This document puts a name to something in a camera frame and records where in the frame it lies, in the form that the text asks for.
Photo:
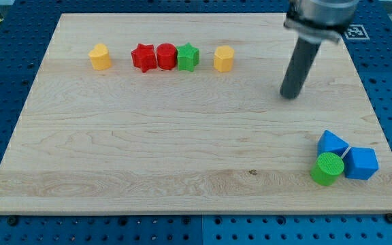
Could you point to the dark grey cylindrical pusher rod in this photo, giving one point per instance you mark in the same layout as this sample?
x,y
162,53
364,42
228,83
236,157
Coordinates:
x,y
300,64

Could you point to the yellow hexagon block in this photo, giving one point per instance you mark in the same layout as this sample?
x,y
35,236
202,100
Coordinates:
x,y
223,58

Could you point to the white fiducial marker tag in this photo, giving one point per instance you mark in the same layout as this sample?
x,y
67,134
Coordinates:
x,y
356,32

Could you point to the blue triangular prism block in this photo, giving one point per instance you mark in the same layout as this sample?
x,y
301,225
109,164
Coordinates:
x,y
330,142

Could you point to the green star block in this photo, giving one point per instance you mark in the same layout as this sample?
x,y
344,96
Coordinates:
x,y
187,57

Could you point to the green cylinder block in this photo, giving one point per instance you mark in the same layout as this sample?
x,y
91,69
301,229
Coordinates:
x,y
327,168

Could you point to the blue cube block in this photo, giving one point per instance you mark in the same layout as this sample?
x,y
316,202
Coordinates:
x,y
360,163

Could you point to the red cylinder block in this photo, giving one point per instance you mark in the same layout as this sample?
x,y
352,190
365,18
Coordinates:
x,y
167,56

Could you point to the red star block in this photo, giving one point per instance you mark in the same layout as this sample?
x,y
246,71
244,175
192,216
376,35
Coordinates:
x,y
144,57

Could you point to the light wooden board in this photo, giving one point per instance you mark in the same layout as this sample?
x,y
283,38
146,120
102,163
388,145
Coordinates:
x,y
121,141

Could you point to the yellow heart block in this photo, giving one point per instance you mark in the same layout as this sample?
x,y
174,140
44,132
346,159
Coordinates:
x,y
100,57

